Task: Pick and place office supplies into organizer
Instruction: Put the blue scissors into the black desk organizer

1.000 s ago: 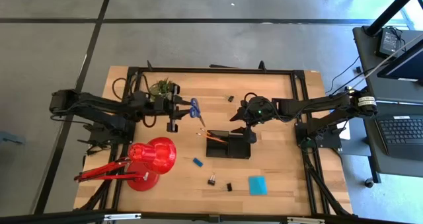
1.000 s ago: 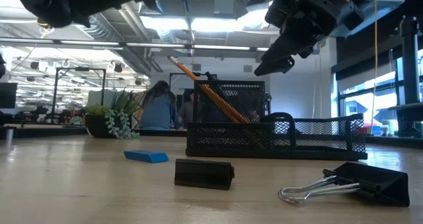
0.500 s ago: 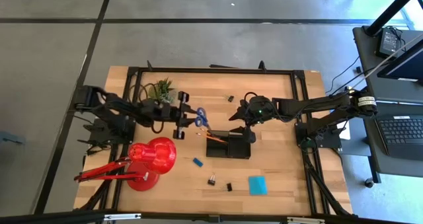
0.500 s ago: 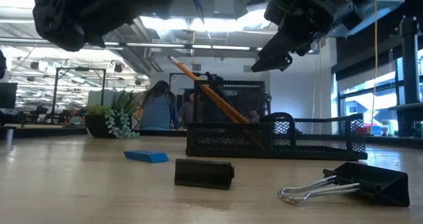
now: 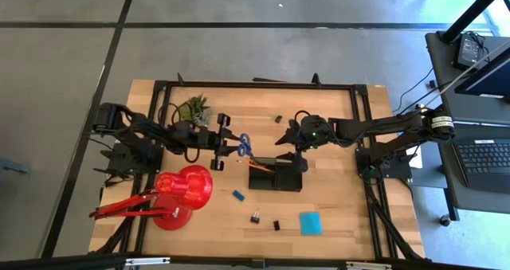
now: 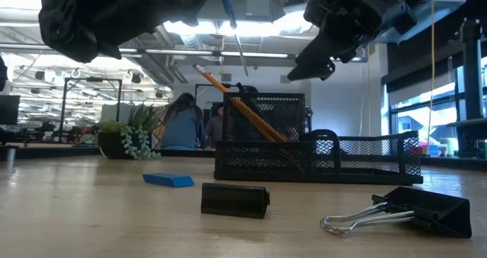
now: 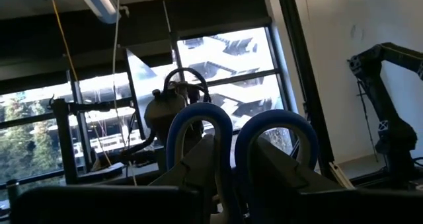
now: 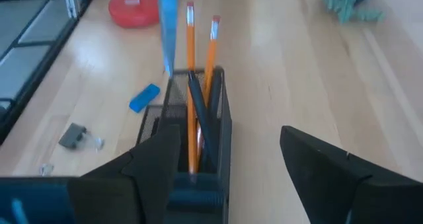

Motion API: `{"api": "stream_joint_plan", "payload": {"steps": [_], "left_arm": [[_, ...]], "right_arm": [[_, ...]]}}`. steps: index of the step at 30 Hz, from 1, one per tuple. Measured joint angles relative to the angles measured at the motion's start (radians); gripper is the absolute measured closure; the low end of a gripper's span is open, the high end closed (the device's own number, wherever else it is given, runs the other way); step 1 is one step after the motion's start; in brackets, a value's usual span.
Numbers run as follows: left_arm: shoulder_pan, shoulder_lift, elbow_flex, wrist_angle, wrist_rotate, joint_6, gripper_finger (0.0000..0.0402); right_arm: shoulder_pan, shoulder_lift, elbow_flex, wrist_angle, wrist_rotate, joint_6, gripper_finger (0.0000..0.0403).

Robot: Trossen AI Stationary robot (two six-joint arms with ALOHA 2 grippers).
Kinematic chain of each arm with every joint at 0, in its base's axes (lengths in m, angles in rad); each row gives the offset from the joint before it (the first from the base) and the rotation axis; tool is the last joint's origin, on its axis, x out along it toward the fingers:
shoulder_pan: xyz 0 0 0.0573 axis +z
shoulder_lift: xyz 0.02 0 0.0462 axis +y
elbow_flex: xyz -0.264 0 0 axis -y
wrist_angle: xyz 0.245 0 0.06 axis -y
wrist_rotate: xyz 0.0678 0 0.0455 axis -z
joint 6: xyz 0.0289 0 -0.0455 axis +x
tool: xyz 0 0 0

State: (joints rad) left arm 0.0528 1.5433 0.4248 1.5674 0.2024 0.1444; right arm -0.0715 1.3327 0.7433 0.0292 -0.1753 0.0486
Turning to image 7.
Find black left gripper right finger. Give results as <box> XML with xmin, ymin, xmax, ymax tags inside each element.
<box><xmin>254</xmin><ymin>137</ymin><xmax>423</xmax><ymax>224</ymax></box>

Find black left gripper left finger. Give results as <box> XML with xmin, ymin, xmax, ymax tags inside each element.
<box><xmin>150</xmin><ymin>134</ymin><xmax>219</xmax><ymax>224</ymax></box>

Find blue handled scissors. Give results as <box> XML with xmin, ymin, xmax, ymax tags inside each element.
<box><xmin>165</xmin><ymin>102</ymin><xmax>320</xmax><ymax>224</ymax></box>

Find ceiling light fixture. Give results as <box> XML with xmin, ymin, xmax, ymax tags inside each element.
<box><xmin>71</xmin><ymin>0</ymin><xmax>122</xmax><ymax>25</ymax></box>

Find silver corner bracket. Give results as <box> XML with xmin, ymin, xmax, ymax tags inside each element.
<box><xmin>328</xmin><ymin>161</ymin><xmax>355</xmax><ymax>189</ymax></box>

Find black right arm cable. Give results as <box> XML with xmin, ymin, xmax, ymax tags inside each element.
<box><xmin>163</xmin><ymin>67</ymin><xmax>212</xmax><ymax>104</ymax></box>

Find black aluminium table frame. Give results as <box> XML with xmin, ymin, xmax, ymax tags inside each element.
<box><xmin>276</xmin><ymin>0</ymin><xmax>336</xmax><ymax>182</ymax></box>

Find black upright post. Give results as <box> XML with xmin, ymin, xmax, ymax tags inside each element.
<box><xmin>49</xmin><ymin>96</ymin><xmax>80</xmax><ymax>185</ymax></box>

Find yellow cable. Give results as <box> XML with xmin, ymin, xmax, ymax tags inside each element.
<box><xmin>51</xmin><ymin>0</ymin><xmax>113</xmax><ymax>168</ymax></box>

